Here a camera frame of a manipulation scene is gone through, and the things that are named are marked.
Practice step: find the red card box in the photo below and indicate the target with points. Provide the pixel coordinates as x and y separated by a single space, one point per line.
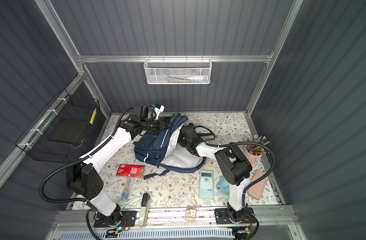
132 171

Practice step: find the small clear staples box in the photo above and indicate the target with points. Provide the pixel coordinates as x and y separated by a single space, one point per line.
190 215

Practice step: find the black and cream stapler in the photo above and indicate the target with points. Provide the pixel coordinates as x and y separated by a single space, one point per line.
145 205

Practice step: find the pink pencil cup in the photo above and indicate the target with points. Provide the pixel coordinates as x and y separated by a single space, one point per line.
253 159

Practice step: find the black wire wall basket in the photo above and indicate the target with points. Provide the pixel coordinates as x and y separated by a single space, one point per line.
68 131

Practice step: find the white wire mesh basket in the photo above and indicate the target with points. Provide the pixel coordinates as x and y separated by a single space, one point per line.
178 73

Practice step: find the light blue calculator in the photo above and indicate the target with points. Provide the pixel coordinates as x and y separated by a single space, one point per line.
206 185

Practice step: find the bundle of coloured pencils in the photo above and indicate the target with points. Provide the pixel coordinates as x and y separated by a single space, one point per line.
256 149

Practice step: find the clear pen pouch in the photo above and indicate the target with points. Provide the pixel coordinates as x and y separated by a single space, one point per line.
127 189

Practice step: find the pink pencil case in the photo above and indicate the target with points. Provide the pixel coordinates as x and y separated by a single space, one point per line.
256 191

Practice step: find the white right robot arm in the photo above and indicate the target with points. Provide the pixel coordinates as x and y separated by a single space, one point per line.
234 165

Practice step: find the navy blue student backpack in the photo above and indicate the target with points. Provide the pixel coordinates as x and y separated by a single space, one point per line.
162 150

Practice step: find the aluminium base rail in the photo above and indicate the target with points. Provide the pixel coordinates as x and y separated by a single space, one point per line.
128 219

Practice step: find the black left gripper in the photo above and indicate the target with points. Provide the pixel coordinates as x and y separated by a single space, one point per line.
161 125

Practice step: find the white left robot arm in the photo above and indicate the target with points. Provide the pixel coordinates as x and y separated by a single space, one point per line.
83 176

